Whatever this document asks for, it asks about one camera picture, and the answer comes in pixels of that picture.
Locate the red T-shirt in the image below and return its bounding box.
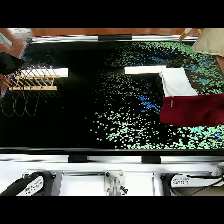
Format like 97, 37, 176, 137
159, 93, 224, 127

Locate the white garment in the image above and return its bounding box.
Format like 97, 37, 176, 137
158, 67, 199, 98

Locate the stack of brown clothes hangers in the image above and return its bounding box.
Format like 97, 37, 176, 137
0, 65, 62, 118

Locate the beige garment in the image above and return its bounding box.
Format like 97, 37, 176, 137
191, 28, 224, 58

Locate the silver frame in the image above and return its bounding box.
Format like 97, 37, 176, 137
0, 34, 224, 197

